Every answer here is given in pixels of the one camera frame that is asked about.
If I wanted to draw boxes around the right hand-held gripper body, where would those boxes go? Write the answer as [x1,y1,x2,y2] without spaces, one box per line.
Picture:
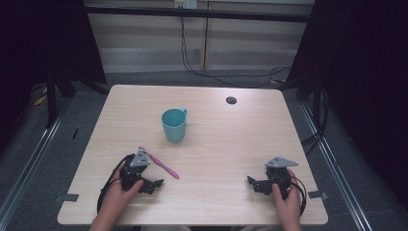
[264,156,299,200]

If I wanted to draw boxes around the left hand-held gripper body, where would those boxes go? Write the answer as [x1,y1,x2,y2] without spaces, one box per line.
[119,150,155,192]

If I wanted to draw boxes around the person's right hand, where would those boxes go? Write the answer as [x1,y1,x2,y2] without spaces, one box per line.
[271,168,303,223]

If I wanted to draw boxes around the person's left hand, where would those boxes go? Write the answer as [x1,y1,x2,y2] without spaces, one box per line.
[100,166,144,219]

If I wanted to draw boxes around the pink toothbrush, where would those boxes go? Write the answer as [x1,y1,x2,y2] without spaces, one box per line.
[138,145,181,180]

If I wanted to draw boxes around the teal cup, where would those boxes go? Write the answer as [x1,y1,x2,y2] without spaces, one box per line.
[161,107,189,143]

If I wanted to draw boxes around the grey tape piece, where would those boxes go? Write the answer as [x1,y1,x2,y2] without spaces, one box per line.
[62,192,80,203]
[307,190,329,201]

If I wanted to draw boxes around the black metal stand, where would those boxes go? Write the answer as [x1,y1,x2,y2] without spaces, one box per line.
[44,68,112,129]
[277,71,331,157]

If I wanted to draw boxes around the dark curtain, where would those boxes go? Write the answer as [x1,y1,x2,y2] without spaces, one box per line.
[287,0,408,203]
[0,0,108,152]

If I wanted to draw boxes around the black horizontal bar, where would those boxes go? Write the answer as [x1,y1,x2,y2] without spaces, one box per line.
[84,5,312,23]

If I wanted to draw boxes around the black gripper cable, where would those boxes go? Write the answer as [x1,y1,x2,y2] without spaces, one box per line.
[289,175,308,217]
[96,154,133,215]

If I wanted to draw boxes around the metal floor rail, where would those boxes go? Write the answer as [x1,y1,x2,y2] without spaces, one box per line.
[299,102,374,231]
[0,99,70,222]

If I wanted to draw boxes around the black wall cable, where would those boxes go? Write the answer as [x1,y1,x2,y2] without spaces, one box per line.
[179,14,293,89]

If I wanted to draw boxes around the wooden wall post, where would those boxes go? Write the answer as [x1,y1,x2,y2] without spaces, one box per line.
[199,1,210,71]

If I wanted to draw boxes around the white wall power outlet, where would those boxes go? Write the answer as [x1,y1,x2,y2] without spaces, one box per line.
[173,0,198,10]

